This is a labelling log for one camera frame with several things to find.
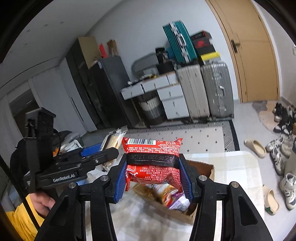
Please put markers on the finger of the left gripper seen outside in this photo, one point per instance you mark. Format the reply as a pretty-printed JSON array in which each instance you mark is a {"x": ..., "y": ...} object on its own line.
[{"x": 97, "y": 159}]

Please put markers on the teal suitcase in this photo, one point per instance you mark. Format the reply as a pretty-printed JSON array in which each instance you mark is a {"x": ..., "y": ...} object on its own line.
[{"x": 180, "y": 42}]

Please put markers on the black refrigerator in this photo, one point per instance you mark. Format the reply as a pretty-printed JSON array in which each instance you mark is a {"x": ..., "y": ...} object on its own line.
[{"x": 110, "y": 77}]

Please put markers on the white drawer desk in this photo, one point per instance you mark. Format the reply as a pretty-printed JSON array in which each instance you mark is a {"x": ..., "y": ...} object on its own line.
[{"x": 166, "y": 88}]

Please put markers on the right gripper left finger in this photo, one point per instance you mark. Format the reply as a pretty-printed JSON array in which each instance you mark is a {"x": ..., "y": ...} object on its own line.
[{"x": 66, "y": 220}]

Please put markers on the beige slipper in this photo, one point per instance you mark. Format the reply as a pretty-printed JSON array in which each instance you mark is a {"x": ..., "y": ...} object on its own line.
[{"x": 256, "y": 147}]

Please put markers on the person's left hand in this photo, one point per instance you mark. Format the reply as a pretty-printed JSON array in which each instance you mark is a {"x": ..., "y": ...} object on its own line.
[{"x": 42, "y": 203}]

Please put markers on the patterned floor rug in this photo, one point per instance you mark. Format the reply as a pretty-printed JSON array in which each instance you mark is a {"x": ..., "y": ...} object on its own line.
[{"x": 213, "y": 137}]

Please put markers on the woven laundry basket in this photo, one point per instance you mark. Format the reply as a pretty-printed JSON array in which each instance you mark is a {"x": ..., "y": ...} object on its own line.
[{"x": 152, "y": 108}]

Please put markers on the wooden door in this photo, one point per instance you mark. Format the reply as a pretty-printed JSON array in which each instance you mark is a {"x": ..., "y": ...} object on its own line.
[{"x": 250, "y": 48}]

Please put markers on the brown SF cardboard box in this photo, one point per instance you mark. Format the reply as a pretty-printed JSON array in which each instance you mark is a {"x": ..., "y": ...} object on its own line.
[{"x": 168, "y": 200}]

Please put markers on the grey door mat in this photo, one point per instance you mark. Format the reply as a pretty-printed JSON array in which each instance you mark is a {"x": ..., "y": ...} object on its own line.
[{"x": 264, "y": 110}]

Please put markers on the beige hard suitcase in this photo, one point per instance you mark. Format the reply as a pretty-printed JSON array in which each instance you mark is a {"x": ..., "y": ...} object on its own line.
[{"x": 194, "y": 92}]

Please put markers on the stacked shoe boxes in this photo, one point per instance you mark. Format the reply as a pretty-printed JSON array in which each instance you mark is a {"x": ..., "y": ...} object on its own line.
[{"x": 204, "y": 48}]

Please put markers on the silver aluminium suitcase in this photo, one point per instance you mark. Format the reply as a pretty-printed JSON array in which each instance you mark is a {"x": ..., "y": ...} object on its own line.
[{"x": 218, "y": 89}]

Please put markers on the beige biscuit packet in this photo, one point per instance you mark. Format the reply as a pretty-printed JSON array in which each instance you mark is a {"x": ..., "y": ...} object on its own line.
[{"x": 112, "y": 140}]

